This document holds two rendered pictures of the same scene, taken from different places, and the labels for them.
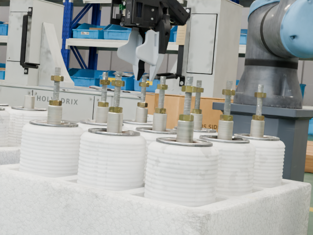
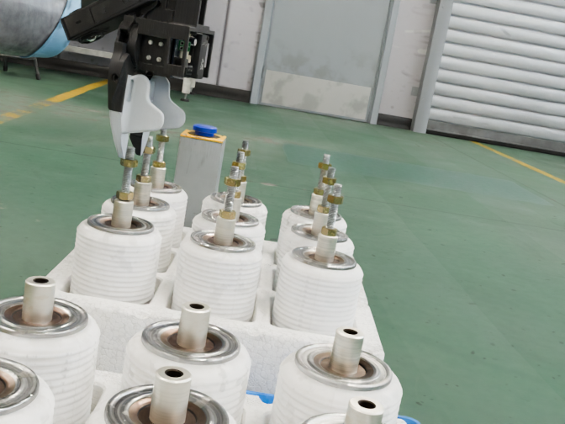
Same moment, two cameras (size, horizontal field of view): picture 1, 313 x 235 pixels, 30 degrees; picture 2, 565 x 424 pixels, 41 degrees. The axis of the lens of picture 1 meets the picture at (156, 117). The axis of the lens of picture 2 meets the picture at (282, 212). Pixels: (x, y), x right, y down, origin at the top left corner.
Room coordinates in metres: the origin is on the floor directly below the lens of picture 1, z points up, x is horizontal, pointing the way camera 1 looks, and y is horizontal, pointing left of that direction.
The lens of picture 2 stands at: (1.43, 0.81, 0.48)
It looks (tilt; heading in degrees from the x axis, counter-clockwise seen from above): 12 degrees down; 235
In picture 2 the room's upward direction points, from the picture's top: 10 degrees clockwise
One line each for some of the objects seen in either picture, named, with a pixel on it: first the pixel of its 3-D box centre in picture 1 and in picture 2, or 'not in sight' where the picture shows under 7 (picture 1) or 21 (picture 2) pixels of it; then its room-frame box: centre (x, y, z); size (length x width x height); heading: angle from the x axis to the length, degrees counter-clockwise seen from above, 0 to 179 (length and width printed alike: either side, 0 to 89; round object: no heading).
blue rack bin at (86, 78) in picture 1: (94, 78); not in sight; (6.82, 0.76, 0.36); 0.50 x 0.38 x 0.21; 151
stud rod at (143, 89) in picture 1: (143, 95); (126, 179); (1.10, 0.03, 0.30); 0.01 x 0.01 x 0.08
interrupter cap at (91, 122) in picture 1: (101, 123); (223, 241); (1.00, 0.09, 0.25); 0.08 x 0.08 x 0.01
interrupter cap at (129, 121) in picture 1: (140, 123); (120, 225); (1.10, 0.03, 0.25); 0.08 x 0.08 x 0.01
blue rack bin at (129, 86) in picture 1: (124, 80); not in sight; (6.58, 0.39, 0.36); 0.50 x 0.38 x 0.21; 151
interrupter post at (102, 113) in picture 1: (102, 116); (224, 230); (1.00, 0.09, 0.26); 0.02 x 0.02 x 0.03
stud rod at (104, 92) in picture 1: (104, 94); (229, 198); (1.00, 0.09, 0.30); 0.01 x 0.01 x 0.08
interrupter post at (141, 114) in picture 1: (141, 116); (122, 214); (1.10, 0.03, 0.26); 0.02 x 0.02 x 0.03
